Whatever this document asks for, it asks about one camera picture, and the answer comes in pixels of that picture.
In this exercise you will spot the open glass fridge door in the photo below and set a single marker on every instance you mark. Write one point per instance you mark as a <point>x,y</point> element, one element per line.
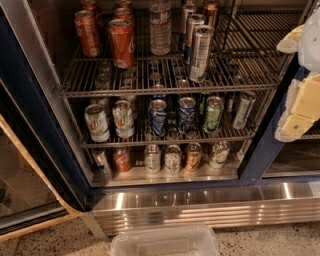
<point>29,200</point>

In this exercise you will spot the blue fridge centre post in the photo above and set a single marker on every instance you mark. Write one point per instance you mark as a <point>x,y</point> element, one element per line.
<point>265,147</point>

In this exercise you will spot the silver can bottom left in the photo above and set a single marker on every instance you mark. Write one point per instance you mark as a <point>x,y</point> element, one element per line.
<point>100,159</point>

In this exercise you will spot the stainless steel fridge base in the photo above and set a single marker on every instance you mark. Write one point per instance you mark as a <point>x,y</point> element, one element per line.
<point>220,207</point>

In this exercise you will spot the blue soda can right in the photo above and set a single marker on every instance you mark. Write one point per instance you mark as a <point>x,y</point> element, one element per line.
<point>186,114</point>

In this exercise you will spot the silver energy drink can front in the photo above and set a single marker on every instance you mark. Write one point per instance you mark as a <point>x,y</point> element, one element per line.
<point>200,52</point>

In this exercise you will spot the middle wire fridge shelf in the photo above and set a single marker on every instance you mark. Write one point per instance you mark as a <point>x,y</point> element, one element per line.
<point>142,134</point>

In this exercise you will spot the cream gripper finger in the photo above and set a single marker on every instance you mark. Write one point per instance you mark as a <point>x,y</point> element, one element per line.
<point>290,43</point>
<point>302,109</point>

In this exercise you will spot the blue soda can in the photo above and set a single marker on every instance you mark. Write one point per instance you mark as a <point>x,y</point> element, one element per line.
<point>158,117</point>
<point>186,114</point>

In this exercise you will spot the silver energy drink can back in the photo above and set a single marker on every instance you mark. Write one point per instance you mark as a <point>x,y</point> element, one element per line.
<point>187,9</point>

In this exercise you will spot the silver energy drink can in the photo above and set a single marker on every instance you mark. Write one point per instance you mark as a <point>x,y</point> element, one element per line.
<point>192,21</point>
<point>187,9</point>
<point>200,52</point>

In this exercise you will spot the white green soda can left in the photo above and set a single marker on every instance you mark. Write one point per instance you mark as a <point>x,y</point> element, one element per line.
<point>97,124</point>

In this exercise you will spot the silver slim can middle shelf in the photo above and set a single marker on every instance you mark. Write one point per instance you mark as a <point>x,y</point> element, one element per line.
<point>245,103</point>

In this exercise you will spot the clear plastic water bottle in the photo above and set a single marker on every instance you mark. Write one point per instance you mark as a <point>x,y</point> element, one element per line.
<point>160,27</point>

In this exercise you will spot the brown gold can bottom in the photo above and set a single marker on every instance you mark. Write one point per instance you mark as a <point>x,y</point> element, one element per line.
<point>193,156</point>

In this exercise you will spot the clear plastic bin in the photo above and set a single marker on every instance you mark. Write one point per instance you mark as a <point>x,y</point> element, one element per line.
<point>191,240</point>

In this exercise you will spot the white can bottom right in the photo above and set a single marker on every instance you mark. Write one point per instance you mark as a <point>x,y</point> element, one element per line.
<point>219,154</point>

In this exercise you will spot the white green soda can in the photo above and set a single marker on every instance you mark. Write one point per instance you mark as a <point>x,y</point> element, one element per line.
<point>97,124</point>
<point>123,119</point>

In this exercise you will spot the copper can top shelf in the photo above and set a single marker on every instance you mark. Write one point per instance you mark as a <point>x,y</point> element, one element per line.
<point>210,11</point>

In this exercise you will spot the blue soda can left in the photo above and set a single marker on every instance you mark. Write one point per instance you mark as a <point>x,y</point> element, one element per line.
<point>158,117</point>

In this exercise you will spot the red can bottom shelf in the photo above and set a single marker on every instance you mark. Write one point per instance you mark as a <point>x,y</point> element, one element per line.
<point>122,159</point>

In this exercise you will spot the red coke can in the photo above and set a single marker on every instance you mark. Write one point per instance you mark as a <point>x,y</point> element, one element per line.
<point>121,42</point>
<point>124,4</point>
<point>92,5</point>
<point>87,31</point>
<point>124,13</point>

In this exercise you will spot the silver energy drink can middle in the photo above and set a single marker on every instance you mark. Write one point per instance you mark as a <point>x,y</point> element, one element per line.
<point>192,21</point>

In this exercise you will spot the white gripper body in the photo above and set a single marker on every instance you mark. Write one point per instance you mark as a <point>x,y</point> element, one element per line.
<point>310,43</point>

